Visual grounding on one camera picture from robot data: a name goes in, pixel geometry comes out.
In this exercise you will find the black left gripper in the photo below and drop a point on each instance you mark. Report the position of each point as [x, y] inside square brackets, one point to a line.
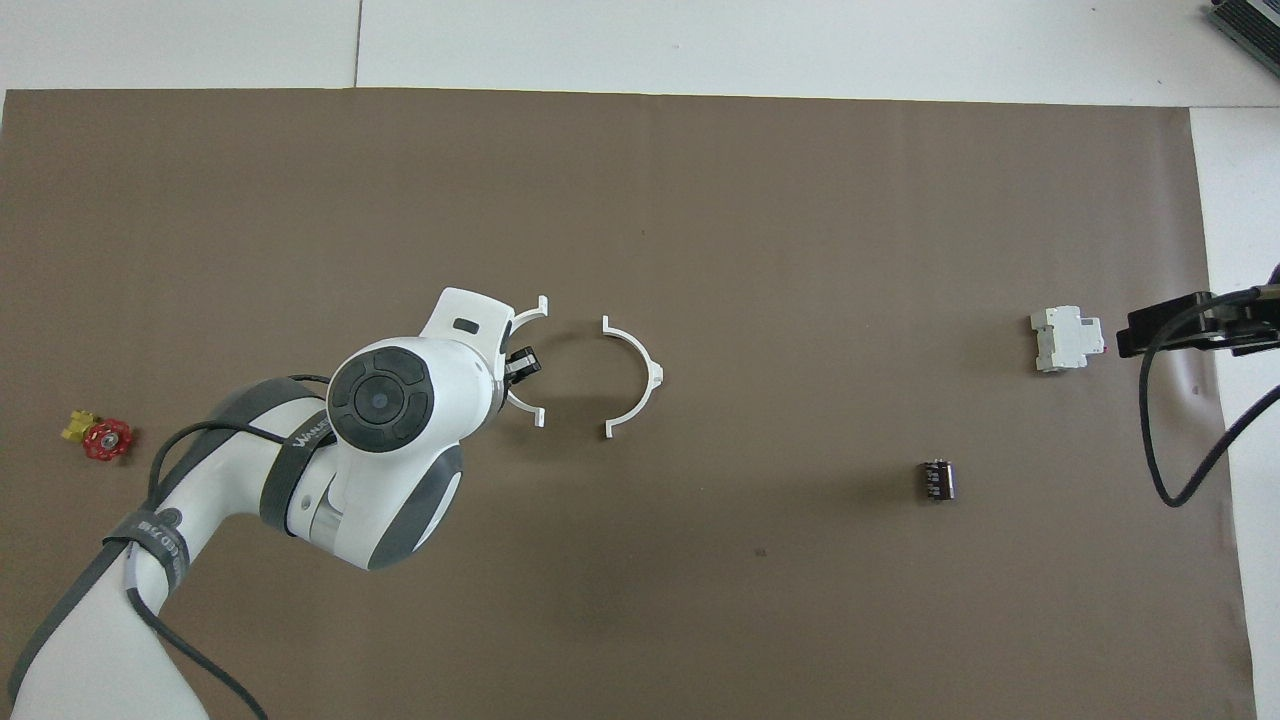
[508, 378]

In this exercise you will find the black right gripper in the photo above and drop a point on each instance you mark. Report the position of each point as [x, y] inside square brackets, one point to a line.
[1245, 322]

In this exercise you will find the white half pipe clamp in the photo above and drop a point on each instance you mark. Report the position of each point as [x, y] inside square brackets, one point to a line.
[532, 412]
[640, 352]

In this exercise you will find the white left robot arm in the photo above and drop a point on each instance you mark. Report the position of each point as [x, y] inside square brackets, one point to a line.
[400, 480]

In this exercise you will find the white circuit breaker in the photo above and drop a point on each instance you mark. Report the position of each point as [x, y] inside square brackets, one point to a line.
[1065, 340]

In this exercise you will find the black cylindrical capacitor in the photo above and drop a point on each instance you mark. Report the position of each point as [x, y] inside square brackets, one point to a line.
[937, 481]

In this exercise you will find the brown paper table mat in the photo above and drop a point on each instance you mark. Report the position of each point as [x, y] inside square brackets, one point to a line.
[800, 200]

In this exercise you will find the grey ribbed electronics box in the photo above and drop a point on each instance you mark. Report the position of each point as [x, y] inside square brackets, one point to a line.
[1255, 20]

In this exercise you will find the red handwheel brass valve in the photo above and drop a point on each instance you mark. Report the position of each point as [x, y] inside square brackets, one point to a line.
[106, 440]

